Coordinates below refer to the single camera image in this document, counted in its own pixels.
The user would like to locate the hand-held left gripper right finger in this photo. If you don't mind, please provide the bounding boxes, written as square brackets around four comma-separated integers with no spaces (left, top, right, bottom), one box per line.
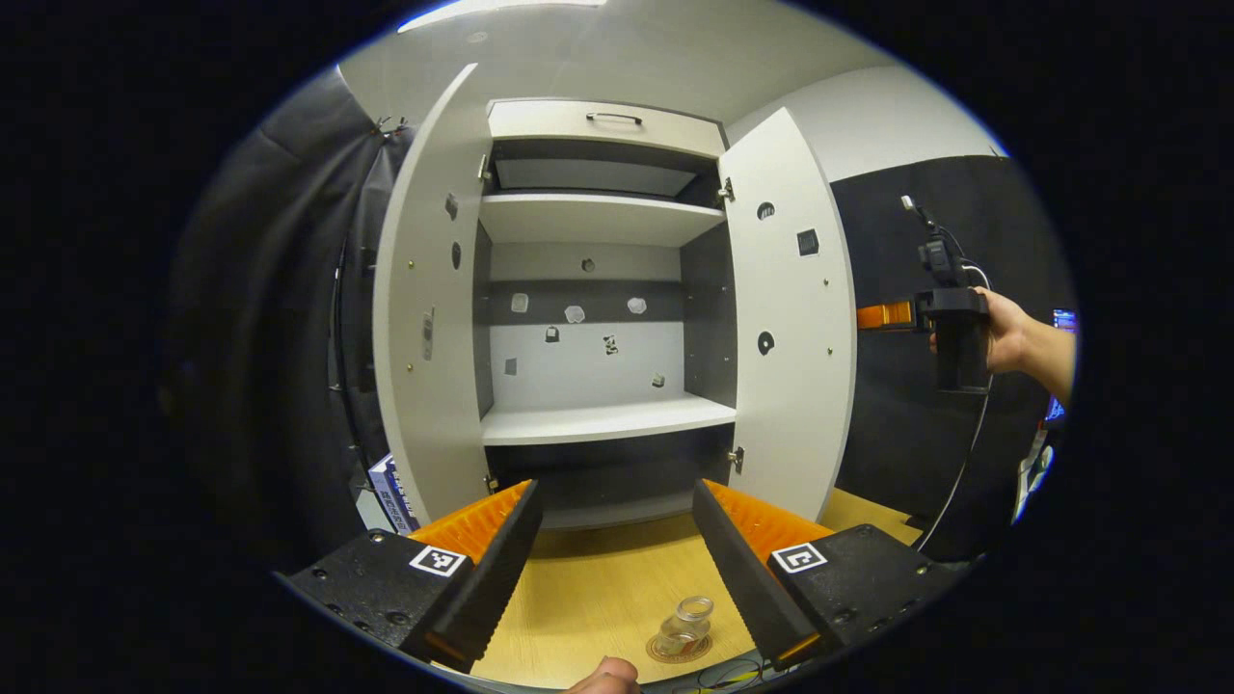
[691,479,965,671]

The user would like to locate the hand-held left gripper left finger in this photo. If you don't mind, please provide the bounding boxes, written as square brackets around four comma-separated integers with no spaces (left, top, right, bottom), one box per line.
[278,479,544,674]

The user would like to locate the clear glass bottle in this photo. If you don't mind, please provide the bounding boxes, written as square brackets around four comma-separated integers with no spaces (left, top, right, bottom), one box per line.
[656,595,716,658]

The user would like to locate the round brown coaster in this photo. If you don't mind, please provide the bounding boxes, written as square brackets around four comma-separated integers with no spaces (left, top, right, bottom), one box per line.
[646,631,714,664]

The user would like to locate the white cabinet door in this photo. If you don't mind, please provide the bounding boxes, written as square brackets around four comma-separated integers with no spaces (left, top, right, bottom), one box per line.
[373,63,497,526]
[718,106,859,523]

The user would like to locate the grey white cabinet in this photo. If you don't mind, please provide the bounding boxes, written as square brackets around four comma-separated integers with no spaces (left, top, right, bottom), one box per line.
[475,96,741,531]

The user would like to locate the white cabinet shelf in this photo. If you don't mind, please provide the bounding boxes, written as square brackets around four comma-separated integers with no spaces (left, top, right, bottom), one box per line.
[480,391,738,447]
[479,191,726,248]

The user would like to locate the white cabinet drawer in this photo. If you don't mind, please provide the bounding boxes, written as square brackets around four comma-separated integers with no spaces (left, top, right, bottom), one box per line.
[487,99,726,160]

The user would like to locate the blue white box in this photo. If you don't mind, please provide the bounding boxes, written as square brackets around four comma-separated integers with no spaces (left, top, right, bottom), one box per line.
[366,453,422,536]

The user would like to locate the black backdrop cloth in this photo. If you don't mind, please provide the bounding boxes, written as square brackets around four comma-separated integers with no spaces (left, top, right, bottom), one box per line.
[159,63,1076,579]

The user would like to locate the ceiling light panel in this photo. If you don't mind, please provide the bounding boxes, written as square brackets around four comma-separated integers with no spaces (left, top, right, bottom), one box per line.
[395,0,608,35]

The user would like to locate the thin dark cables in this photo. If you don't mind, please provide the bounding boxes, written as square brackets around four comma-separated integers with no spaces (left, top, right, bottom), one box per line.
[675,657,772,694]

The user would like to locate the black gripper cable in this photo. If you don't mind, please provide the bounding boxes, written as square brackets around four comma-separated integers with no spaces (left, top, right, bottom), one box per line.
[911,224,996,555]

